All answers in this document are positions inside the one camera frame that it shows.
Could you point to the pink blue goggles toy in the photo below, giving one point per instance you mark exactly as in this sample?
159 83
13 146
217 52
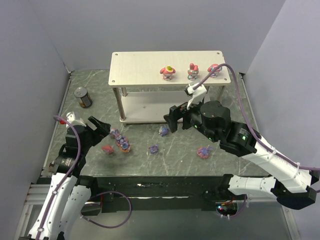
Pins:
214 70

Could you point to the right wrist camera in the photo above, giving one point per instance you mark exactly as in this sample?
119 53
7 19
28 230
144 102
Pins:
197 94

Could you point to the orange base purple toy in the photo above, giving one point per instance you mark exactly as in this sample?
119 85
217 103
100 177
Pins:
125 148

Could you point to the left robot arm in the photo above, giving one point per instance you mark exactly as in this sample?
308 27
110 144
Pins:
69 190

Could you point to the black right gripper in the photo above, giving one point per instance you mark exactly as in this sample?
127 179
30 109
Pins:
185 117

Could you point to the pink toy yellow hat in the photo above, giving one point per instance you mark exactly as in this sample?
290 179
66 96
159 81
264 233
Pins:
167 72

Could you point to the white two-tier shelf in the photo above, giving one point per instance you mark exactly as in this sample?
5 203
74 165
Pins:
141 93

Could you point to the dark soda can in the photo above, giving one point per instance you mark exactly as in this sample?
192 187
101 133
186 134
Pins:
82 96

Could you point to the pink purple lying toy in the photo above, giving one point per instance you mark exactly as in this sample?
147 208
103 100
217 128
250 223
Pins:
203 152

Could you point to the purple spotted toy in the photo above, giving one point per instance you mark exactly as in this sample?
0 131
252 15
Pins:
121 140

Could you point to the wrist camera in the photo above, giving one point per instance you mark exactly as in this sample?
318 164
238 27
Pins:
74 119
197 94

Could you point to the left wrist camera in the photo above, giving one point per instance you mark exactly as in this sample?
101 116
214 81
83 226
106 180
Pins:
74 119

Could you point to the purple white standing toy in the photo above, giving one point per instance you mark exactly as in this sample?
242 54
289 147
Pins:
163 131

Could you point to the black front base bar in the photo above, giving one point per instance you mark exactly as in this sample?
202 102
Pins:
151 193

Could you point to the red bunny ear toy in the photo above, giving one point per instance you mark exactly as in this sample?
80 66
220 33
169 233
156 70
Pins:
193 71

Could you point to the purple toy centre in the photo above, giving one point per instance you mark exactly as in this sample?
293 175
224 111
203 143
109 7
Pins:
153 149

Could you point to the pink white toy top-left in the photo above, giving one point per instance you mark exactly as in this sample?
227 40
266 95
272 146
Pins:
114 132

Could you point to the small electronics board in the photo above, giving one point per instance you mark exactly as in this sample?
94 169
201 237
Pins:
226 208

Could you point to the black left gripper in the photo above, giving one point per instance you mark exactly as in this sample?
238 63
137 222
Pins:
90 132

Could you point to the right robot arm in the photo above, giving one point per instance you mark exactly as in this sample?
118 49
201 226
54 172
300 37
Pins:
290 185

